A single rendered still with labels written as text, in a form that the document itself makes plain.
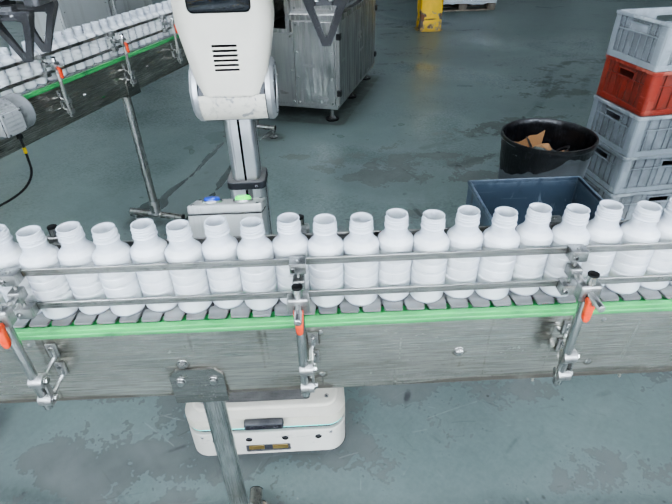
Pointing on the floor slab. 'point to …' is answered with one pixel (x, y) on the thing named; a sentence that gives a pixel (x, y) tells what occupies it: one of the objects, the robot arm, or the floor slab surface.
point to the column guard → (429, 15)
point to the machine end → (299, 97)
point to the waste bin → (553, 163)
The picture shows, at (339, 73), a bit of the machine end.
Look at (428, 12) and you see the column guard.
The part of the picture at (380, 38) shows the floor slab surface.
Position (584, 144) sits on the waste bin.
